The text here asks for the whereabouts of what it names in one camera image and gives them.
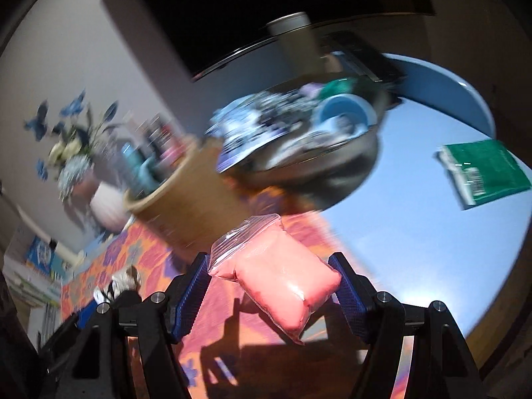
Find floral orange tablecloth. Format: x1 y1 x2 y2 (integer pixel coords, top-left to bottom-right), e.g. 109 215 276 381
60 183 416 399

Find green packet white label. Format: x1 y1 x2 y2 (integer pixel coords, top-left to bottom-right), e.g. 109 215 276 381
434 139 532 210

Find dark bottle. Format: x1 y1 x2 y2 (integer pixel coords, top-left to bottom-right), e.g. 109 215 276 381
147 114 184 163

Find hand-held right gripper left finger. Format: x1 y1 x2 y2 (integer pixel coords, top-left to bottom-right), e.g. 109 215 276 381
72 251 208 399

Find purple packet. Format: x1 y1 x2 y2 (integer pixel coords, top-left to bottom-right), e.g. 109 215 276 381
297 83 329 100

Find blue flower wall decal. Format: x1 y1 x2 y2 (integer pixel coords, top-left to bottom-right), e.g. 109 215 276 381
60 89 90 119
23 102 53 142

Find glass bowl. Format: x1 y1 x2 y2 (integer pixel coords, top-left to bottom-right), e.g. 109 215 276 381
216 77 389 210

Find pink soft packet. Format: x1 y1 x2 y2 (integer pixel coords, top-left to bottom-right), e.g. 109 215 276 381
207 213 342 345

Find stack of books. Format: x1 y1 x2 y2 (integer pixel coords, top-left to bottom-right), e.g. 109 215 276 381
4 233 73 312

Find teal bottle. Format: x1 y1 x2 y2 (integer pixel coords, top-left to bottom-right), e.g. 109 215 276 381
120 141 154 192

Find white ribbed vase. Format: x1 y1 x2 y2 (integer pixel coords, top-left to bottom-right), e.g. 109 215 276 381
89 181 134 233

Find printed photo packet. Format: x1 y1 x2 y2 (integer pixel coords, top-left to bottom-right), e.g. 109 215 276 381
205 91 325 173

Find black box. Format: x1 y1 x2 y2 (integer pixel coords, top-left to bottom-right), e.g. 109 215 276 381
320 31 408 84

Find round wooden holder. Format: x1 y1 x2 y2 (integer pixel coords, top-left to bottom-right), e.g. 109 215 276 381
122 135 267 254

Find flower bouquet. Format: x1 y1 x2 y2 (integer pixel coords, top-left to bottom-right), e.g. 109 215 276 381
48 100 125 202

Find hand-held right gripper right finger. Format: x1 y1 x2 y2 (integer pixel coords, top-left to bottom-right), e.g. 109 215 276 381
328 253 483 399

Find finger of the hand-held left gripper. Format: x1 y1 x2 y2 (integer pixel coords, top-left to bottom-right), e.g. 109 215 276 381
62 299 100 335

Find small white brown plush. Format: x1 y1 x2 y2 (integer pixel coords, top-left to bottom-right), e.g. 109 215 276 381
93 266 142 304

